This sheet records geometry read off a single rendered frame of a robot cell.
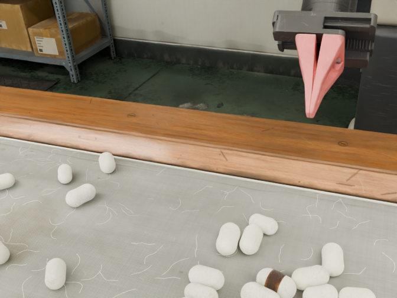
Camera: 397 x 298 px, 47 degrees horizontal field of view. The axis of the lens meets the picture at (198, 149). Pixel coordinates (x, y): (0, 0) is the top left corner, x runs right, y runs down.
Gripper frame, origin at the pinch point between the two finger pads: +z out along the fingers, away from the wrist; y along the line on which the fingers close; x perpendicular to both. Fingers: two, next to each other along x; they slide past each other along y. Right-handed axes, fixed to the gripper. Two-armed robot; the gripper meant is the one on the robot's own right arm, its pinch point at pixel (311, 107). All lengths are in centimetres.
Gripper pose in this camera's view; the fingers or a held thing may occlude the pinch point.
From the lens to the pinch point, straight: 47.6
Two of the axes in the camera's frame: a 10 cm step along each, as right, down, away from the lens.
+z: -2.2, 9.4, -2.4
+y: 9.3, 1.3, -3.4
